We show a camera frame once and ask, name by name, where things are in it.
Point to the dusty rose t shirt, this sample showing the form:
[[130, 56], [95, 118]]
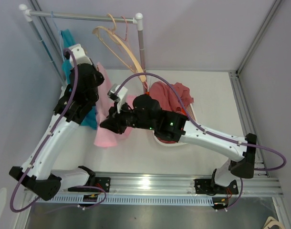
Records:
[[166, 97]]

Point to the metal clothes rack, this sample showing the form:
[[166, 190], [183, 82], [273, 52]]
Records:
[[81, 27]]

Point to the pink wire hanger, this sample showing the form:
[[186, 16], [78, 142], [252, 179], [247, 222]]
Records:
[[126, 37]]

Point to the teal t shirt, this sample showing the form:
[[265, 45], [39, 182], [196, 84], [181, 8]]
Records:
[[66, 41]]

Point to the beige wooden hanger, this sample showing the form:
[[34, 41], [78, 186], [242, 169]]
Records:
[[138, 21]]

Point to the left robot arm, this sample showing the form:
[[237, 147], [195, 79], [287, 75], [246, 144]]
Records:
[[78, 99]]

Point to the beige slim hanger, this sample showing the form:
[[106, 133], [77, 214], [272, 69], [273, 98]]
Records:
[[112, 45]]

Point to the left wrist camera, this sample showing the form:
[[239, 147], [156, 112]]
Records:
[[80, 54]]

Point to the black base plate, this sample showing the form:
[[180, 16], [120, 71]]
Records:
[[101, 182], [207, 186]]

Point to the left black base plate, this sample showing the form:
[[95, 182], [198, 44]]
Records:
[[101, 182]]

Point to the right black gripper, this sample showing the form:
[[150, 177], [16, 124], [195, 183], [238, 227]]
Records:
[[113, 122]]

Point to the white slotted cable duct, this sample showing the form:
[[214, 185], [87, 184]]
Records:
[[190, 200]]

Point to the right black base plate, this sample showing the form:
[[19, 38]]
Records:
[[207, 186]]

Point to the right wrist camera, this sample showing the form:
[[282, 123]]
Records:
[[118, 94]]

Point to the orange t shirt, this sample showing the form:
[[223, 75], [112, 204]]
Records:
[[180, 111]]

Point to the aluminium mounting rail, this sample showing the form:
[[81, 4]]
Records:
[[183, 185]]

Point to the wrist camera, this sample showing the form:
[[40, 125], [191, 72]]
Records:
[[80, 54], [118, 94]]

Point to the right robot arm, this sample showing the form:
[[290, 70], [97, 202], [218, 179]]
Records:
[[146, 113]]

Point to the white perforated plastic basket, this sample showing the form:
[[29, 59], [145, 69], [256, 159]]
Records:
[[171, 124]]

